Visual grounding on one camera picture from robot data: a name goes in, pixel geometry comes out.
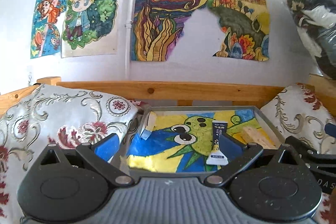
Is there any white wall pipe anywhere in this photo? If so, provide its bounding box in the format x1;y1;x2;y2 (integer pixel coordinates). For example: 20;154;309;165
124;0;134;80

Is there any orange-haired girl drawing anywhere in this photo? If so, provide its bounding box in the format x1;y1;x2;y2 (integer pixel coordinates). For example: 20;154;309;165
30;0;67;59

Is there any floral white bedspread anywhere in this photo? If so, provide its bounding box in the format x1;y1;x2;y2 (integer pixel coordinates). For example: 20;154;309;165
1;85;335;223

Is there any grey metal tray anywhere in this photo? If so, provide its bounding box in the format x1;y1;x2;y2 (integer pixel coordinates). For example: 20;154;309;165
111;106;285;174

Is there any starry night swirl drawing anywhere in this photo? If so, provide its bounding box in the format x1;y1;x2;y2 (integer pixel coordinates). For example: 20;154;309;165
130;0;207;62

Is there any pale wafer biscuit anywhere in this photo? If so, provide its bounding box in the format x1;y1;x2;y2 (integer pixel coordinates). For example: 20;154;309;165
241;127;276;149

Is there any autumn landscape drawing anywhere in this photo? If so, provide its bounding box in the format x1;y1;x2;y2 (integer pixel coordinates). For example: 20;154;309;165
207;0;270;61

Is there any blond boy drawing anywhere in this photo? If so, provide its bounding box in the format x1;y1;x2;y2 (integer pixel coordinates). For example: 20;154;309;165
61;0;123;58

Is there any dark blue snack stick packet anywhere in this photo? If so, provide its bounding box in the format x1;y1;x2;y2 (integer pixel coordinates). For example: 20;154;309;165
206;121;228;165

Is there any wooden bed frame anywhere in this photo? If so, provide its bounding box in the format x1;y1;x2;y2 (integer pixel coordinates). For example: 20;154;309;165
0;74;336;118

